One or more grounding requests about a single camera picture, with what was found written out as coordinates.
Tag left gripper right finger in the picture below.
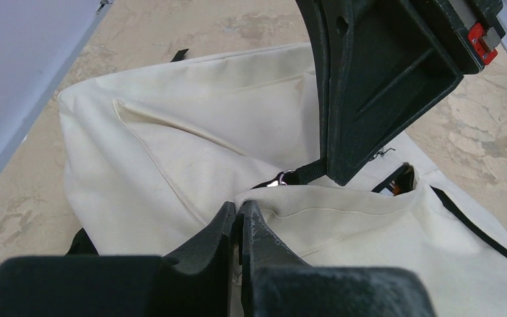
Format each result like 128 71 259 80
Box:
238 201 435 316

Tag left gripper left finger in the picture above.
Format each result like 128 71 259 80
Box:
0 202 236 316

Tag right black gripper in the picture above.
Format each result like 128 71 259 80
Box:
321 0 506 186

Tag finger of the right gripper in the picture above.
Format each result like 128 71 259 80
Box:
296 0 329 158

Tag beige canvas backpack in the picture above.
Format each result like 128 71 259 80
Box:
59 44 507 316

